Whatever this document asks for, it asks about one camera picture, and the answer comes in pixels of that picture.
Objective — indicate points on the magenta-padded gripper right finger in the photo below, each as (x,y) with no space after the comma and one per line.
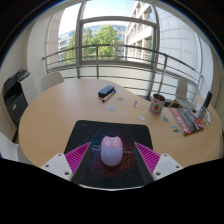
(166,166)

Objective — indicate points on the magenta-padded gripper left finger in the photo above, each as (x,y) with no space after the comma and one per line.
(58,166)

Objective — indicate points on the pink and lilac computer mouse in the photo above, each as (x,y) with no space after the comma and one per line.
(111,151)

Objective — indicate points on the black mouse pad red-blue print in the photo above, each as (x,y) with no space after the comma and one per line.
(90,130)

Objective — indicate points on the small paper sticker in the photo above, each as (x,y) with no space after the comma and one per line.
(142,118)
(136,104)
(120,99)
(112,108)
(175,129)
(165,119)

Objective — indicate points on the red and black magazine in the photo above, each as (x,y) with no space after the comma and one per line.
(186,120)

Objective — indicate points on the strawberry print cup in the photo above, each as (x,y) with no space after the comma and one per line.
(156,105)

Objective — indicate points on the black upright stand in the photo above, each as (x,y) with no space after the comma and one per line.
(207,99)

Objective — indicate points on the black and white office printer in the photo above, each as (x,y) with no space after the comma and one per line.
(16,95)

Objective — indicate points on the blue marker pen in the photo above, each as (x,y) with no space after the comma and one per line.
(109,95)

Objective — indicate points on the black whiteboard eraser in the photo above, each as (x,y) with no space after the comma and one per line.
(106,90)

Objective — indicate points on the grey metal balcony railing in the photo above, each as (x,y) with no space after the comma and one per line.
(133,47)

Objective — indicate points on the green leafy tree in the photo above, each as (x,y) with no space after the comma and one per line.
(103,38)

